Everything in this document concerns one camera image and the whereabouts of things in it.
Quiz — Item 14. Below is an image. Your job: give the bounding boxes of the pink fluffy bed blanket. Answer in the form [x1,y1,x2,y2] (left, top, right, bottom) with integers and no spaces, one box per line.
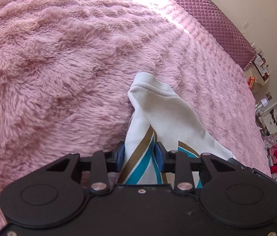
[0,0,270,229]

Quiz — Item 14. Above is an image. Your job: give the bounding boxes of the white table lamp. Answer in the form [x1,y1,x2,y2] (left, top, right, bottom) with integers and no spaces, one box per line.
[260,98,269,108]

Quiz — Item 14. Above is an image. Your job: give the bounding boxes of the red snack bag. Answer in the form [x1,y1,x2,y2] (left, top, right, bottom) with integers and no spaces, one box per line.
[247,77,255,89]

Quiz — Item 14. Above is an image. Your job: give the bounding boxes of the cream bedside table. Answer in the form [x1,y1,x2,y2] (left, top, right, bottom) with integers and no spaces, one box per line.
[245,54,270,94]

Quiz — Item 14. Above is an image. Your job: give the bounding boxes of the purple quilted headboard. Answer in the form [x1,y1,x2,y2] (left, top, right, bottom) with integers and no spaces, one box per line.
[174,0,255,70]

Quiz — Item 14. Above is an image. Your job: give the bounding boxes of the white sweatshirt with print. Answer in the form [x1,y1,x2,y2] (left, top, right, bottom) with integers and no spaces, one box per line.
[118,73,235,185]

